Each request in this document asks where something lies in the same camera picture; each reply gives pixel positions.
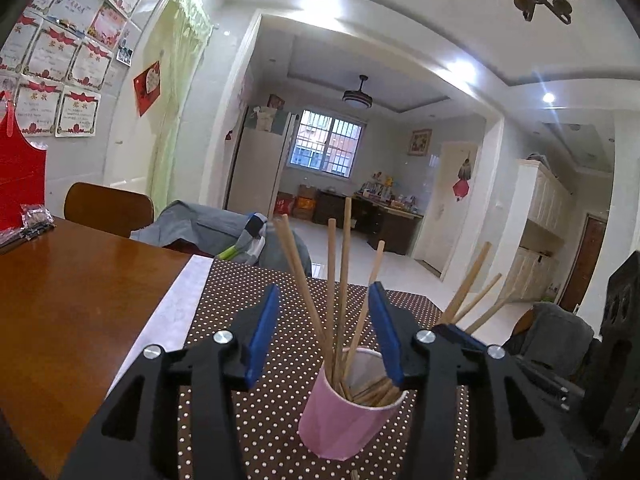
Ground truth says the pile of wooden chopsticks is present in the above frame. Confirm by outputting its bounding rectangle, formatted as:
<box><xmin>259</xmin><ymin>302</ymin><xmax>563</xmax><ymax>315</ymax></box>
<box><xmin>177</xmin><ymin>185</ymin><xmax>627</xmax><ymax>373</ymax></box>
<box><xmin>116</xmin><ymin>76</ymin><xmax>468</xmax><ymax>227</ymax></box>
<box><xmin>272</xmin><ymin>197</ymin><xmax>408</xmax><ymax>407</ymax></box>

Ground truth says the ceiling fan lamp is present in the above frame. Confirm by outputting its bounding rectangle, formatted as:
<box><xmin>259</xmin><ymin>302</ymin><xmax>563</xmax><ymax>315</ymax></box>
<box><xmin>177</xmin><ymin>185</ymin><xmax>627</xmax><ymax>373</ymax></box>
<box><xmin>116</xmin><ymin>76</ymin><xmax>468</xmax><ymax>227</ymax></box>
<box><xmin>342</xmin><ymin>75</ymin><xmax>373</xmax><ymax>109</ymax></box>

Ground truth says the white and green cloth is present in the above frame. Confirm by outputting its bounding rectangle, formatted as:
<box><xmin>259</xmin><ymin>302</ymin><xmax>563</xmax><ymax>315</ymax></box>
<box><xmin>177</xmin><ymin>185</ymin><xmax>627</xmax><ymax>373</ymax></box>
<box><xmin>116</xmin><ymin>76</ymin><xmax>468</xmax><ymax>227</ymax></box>
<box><xmin>215</xmin><ymin>212</ymin><xmax>268</xmax><ymax>263</ymax></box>

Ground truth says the long wooden chopstick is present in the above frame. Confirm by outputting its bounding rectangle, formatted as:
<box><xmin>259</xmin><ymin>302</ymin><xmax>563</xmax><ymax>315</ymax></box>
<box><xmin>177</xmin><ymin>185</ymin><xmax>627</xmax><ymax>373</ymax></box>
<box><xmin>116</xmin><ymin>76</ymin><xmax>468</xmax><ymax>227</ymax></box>
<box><xmin>452</xmin><ymin>273</ymin><xmax>503</xmax><ymax>325</ymax></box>
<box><xmin>464</xmin><ymin>292</ymin><xmax>516</xmax><ymax>335</ymax></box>
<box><xmin>440</xmin><ymin>241</ymin><xmax>493</xmax><ymax>326</ymax></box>

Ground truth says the white marbled mat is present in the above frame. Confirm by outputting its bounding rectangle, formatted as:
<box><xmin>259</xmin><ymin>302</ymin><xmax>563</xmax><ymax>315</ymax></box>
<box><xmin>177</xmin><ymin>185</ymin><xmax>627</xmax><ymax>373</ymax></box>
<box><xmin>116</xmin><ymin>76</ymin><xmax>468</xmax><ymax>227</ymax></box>
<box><xmin>117</xmin><ymin>254</ymin><xmax>217</xmax><ymax>391</ymax></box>

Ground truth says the red door decoration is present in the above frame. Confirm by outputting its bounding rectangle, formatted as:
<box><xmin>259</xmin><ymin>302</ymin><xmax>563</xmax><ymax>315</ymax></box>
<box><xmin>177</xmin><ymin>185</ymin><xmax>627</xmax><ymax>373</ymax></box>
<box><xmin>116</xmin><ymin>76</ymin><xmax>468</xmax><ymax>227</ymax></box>
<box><xmin>452</xmin><ymin>157</ymin><xmax>473</xmax><ymax>201</ymax></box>

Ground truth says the barred window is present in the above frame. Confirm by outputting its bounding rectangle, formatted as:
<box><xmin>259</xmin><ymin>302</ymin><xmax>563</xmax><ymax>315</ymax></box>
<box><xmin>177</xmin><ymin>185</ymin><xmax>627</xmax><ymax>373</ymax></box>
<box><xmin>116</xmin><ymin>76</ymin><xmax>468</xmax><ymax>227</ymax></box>
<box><xmin>289</xmin><ymin>109</ymin><xmax>363</xmax><ymax>179</ymax></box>

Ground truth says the light green curtain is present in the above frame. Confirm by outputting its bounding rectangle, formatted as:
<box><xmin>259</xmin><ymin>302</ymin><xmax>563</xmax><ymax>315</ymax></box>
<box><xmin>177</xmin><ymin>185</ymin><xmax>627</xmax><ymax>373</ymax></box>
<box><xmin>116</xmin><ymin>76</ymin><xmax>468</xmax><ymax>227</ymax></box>
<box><xmin>147</xmin><ymin>0</ymin><xmax>213</xmax><ymax>216</ymax></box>

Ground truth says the red diamond wall decoration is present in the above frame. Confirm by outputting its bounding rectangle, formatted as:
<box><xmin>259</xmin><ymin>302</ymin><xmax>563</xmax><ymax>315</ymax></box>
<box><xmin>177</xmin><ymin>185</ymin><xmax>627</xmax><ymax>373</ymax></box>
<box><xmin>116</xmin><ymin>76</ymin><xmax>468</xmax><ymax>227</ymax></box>
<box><xmin>132</xmin><ymin>60</ymin><xmax>164</xmax><ymax>117</ymax></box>

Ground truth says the small framed wall picture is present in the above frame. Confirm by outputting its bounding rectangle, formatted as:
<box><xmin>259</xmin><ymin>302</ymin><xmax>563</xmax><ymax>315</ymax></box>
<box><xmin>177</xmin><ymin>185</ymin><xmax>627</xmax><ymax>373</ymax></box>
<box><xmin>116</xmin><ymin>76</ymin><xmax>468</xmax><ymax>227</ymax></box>
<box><xmin>407</xmin><ymin>128</ymin><xmax>432</xmax><ymax>157</ymax></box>

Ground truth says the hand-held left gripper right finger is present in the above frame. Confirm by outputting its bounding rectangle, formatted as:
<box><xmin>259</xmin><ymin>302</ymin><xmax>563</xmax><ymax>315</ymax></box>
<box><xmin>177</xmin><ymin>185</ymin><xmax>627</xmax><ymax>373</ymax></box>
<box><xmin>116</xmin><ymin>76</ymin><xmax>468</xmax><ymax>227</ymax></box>
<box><xmin>368</xmin><ymin>281</ymin><xmax>586</xmax><ymax>480</ymax></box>

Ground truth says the brown dotted placemat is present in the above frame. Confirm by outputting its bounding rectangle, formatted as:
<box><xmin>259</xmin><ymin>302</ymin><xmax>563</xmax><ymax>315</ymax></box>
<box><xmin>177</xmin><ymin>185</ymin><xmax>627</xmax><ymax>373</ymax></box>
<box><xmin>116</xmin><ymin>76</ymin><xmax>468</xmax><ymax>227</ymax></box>
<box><xmin>180</xmin><ymin>258</ymin><xmax>471</xmax><ymax>480</ymax></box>

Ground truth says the brown wooden door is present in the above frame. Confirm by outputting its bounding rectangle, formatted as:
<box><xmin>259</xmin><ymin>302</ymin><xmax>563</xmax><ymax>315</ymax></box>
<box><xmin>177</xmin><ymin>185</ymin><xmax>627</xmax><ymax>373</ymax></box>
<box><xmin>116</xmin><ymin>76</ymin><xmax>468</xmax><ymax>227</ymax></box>
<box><xmin>557</xmin><ymin>214</ymin><xmax>608</xmax><ymax>313</ymax></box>

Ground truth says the white tall cabinet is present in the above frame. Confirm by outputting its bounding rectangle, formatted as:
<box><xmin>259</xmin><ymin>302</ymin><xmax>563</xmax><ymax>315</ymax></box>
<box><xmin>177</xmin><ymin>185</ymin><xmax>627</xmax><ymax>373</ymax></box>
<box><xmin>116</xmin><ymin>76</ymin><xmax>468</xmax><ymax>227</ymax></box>
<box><xmin>510</xmin><ymin>157</ymin><xmax>573</xmax><ymax>306</ymax></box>

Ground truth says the red plastic bag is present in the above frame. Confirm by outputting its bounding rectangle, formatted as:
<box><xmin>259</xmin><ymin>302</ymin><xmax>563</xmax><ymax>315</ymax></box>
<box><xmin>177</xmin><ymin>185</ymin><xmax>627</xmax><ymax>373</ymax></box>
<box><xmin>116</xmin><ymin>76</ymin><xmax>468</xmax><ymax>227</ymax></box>
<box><xmin>0</xmin><ymin>91</ymin><xmax>48</xmax><ymax>231</ymax></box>

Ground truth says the white door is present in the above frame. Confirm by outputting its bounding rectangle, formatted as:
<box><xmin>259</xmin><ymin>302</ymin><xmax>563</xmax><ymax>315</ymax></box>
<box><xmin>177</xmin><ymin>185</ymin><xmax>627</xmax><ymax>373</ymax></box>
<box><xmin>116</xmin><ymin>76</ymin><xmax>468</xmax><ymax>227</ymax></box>
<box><xmin>415</xmin><ymin>141</ymin><xmax>483</xmax><ymax>278</ymax></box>

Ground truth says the wooden chair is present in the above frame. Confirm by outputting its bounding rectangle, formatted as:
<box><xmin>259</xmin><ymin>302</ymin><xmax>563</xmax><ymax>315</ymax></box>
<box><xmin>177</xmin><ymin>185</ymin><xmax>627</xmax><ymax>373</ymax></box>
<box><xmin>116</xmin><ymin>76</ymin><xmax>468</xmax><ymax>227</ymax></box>
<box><xmin>64</xmin><ymin>181</ymin><xmax>155</xmax><ymax>238</ymax></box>
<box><xmin>502</xmin><ymin>305</ymin><xmax>536</xmax><ymax>356</ymax></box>

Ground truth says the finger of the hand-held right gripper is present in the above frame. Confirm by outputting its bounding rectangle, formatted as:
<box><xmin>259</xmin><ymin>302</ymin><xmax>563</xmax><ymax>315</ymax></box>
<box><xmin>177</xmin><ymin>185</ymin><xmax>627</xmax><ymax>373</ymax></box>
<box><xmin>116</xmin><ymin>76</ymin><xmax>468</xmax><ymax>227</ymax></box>
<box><xmin>432</xmin><ymin>323</ymin><xmax>493</xmax><ymax>358</ymax></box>

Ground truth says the grey cloth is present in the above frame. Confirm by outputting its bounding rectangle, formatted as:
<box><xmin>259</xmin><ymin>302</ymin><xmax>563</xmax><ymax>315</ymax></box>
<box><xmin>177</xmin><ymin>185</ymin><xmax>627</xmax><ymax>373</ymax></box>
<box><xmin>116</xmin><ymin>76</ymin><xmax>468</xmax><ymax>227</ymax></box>
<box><xmin>530</xmin><ymin>302</ymin><xmax>596</xmax><ymax>378</ymax></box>

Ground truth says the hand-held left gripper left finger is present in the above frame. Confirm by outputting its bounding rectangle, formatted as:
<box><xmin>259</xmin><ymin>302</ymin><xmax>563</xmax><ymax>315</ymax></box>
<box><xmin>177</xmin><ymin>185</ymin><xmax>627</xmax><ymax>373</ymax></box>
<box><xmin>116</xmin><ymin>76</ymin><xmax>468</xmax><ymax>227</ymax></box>
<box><xmin>59</xmin><ymin>284</ymin><xmax>281</xmax><ymax>480</ymax></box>

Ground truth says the grey jacket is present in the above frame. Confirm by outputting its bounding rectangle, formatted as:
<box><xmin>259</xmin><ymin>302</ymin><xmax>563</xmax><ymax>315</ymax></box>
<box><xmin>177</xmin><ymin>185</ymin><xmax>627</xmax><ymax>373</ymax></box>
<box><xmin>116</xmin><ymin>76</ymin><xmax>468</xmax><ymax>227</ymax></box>
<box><xmin>130</xmin><ymin>200</ymin><xmax>313</xmax><ymax>278</ymax></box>

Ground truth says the dark wooden desk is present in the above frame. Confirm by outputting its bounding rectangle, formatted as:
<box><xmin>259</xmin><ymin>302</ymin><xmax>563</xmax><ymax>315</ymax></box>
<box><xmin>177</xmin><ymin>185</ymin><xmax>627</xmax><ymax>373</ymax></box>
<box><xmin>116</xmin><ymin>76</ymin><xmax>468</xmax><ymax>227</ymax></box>
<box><xmin>314</xmin><ymin>189</ymin><xmax>423</xmax><ymax>256</ymax></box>

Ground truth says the white refrigerator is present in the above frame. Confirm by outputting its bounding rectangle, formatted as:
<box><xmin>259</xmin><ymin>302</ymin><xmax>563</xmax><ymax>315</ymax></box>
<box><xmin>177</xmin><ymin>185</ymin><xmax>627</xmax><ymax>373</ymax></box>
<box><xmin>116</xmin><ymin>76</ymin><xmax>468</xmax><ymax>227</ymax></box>
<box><xmin>225</xmin><ymin>105</ymin><xmax>296</xmax><ymax>218</ymax></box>

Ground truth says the pink paper cup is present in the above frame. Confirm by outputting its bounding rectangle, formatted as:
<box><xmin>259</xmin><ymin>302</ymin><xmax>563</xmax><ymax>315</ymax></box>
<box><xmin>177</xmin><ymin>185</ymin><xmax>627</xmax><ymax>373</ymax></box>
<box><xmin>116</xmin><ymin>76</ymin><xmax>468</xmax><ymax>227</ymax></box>
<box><xmin>298</xmin><ymin>350</ymin><xmax>408</xmax><ymax>462</ymax></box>

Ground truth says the orange cardboard box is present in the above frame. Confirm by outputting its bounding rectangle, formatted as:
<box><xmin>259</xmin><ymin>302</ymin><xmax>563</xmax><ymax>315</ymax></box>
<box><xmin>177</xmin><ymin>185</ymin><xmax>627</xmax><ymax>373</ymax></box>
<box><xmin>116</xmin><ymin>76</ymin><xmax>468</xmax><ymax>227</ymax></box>
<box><xmin>292</xmin><ymin>185</ymin><xmax>318</xmax><ymax>221</ymax></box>

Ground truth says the clear plastic packet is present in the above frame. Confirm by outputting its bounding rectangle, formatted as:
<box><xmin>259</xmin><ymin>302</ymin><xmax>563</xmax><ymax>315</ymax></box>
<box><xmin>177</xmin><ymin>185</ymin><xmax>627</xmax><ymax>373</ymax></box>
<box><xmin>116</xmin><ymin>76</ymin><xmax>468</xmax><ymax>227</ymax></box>
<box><xmin>20</xmin><ymin>203</ymin><xmax>56</xmax><ymax>237</ymax></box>

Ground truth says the row of small desk items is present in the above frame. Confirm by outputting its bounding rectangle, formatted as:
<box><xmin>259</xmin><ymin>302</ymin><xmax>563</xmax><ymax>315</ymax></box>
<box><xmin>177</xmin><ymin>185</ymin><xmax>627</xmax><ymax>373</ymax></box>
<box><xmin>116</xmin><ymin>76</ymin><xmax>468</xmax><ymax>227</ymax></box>
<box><xmin>355</xmin><ymin>172</ymin><xmax>421</xmax><ymax>211</ymax></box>

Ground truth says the wall of award certificates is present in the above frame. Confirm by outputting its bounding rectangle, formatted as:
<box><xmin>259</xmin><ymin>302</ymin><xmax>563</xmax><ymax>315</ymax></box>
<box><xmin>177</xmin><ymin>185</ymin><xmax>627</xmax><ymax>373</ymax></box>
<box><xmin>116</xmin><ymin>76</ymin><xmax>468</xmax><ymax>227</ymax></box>
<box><xmin>0</xmin><ymin>0</ymin><xmax>166</xmax><ymax>138</ymax></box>

